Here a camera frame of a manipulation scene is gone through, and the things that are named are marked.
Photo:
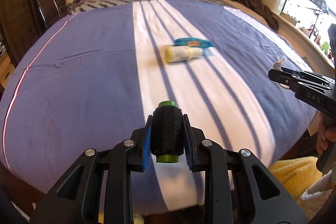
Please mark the toy figurines on sill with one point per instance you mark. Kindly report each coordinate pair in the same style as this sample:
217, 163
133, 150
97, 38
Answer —
321, 38

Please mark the yellow fluffy rug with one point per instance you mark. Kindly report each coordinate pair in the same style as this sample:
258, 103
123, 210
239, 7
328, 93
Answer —
296, 175

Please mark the large yellow cap bottle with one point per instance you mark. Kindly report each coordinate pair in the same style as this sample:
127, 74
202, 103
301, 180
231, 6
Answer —
182, 53

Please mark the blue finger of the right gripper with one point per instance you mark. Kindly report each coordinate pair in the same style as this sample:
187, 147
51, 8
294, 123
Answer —
309, 76
286, 77

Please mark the blue white striped bedspread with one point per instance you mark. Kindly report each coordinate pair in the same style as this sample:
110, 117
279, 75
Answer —
95, 77

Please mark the teal snack wrapper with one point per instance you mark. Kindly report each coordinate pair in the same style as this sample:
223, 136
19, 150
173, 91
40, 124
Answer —
193, 42

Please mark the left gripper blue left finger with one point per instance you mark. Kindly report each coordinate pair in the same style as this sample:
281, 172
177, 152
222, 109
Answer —
146, 154

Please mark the black roller green ends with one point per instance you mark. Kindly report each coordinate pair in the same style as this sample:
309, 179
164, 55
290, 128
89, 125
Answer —
167, 133

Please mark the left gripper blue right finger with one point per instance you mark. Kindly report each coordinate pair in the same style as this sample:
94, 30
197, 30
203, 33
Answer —
188, 142

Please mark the person right hand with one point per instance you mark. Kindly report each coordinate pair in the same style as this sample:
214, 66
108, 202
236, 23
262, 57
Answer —
325, 134

